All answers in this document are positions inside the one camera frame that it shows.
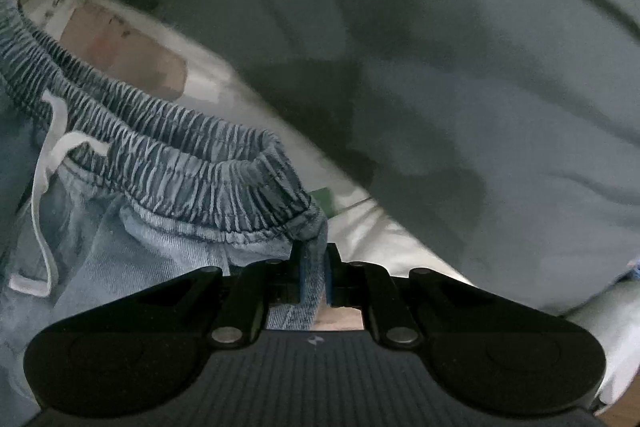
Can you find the dark grey quilt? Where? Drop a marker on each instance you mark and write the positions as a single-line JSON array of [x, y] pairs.
[[504, 134]]

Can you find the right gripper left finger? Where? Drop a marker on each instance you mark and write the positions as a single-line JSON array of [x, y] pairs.
[[246, 299]]

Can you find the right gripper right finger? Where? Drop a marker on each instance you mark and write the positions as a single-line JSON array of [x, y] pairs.
[[370, 289]]

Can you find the cream bear print bedsheet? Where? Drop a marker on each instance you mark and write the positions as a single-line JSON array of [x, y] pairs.
[[126, 41]]

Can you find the light blue denim pants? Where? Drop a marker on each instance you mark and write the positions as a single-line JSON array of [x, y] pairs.
[[106, 190]]

